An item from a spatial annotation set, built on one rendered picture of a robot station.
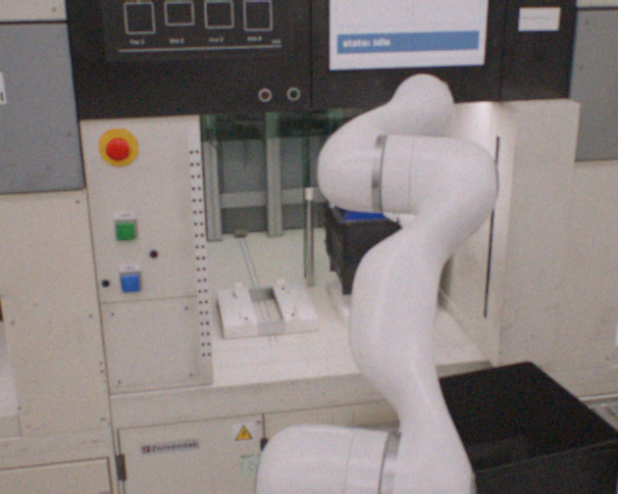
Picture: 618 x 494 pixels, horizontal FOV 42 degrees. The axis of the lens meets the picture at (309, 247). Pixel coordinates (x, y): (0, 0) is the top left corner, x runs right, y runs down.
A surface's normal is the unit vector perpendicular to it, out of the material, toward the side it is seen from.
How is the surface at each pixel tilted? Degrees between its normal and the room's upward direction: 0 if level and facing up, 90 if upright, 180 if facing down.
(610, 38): 90
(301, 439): 11
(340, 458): 26
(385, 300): 45
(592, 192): 90
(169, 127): 90
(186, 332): 90
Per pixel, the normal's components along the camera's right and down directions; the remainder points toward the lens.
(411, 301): 0.33, -0.33
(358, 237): 0.17, 0.40
